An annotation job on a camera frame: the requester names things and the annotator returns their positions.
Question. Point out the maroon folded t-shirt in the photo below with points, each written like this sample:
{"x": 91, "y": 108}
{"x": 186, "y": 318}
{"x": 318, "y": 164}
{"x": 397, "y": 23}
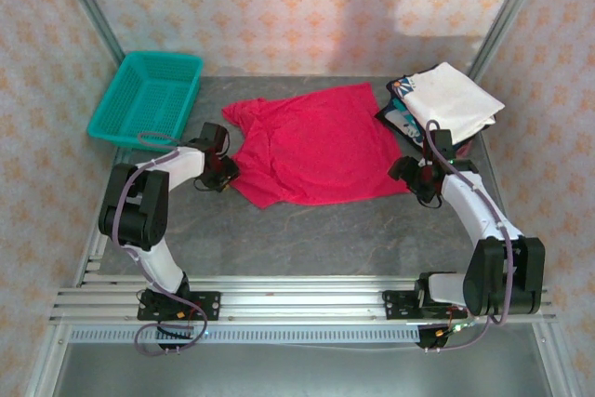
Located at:
{"x": 466, "y": 148}

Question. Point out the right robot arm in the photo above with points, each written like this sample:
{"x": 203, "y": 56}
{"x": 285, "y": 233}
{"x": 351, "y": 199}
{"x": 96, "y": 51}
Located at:
{"x": 469, "y": 202}

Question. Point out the red t-shirt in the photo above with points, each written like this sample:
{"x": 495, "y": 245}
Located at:
{"x": 316, "y": 150}

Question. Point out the navy printed folded t-shirt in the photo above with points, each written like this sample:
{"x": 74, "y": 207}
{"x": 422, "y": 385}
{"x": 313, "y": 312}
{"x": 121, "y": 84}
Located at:
{"x": 400, "y": 118}

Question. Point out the white folded t-shirt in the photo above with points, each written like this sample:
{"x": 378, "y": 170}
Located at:
{"x": 455, "y": 99}

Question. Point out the teal plastic basket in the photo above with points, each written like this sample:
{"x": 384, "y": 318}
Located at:
{"x": 149, "y": 99}

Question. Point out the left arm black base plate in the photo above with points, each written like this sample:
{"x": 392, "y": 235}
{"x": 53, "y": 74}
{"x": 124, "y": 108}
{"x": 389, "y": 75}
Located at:
{"x": 211, "y": 306}

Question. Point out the aluminium frame post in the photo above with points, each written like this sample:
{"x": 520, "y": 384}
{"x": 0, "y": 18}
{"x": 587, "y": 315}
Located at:
{"x": 88, "y": 6}
{"x": 506, "y": 11}

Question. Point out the aluminium mounting rail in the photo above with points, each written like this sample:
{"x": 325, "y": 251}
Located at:
{"x": 297, "y": 299}

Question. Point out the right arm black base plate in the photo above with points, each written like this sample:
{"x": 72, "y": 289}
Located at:
{"x": 395, "y": 305}

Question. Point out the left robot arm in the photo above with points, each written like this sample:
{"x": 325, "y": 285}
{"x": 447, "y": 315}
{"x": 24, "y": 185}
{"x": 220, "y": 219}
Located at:
{"x": 144, "y": 211}

